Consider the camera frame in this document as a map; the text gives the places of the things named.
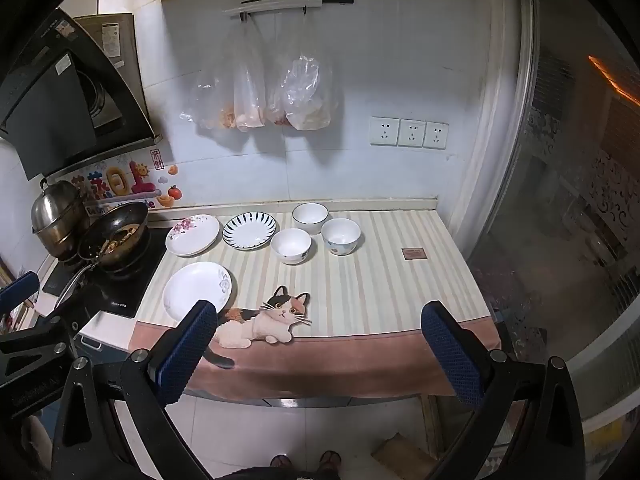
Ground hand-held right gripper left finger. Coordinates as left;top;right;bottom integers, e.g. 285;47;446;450
52;300;218;480

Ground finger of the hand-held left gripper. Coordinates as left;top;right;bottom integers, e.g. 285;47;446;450
0;271;77;356

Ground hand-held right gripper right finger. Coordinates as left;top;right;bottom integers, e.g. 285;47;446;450
421;301;586;480

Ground white plate grey flower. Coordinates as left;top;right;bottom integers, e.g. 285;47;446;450
163;261;235;323

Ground pink floral white plate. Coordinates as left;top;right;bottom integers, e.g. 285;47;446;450
165;214;221;258

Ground blue striped white plate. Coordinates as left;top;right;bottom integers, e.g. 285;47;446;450
222;211;277;251

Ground white bowl dark pattern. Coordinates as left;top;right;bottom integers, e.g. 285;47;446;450
270;228;313;265

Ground white bowl cartoon print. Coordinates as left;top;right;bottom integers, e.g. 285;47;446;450
320;218;362;257

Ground dark rimmed white bowl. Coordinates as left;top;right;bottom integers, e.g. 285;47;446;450
292;202;330;236

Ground steel steamer pot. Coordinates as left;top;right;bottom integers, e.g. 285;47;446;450
31;178;88;261

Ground black induction cooktop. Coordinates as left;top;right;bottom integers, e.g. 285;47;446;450
41;227;168;319

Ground striped cat printed tablecloth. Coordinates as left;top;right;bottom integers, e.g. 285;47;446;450
129;207;503;401

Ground cardboard box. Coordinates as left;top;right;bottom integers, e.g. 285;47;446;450
370;432;436;476

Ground black wok with food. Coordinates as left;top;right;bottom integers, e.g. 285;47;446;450
54;201;151;308

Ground patterned glass sliding door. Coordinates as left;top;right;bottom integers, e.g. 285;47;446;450
465;0;640;441

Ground black range hood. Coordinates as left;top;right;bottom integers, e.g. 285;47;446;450
0;7;163;181

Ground clear plastic bag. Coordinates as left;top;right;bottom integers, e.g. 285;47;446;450
180;20;268;133
265;12;345;132

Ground colourful wall stickers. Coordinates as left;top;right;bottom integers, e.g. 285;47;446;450
70;147;181;211

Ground white wall outlet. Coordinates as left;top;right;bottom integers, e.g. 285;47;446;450
370;116;400;147
423;121;449;150
398;119;426;148

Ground wall hook rail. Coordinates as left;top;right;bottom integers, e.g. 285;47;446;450
223;0;355;23

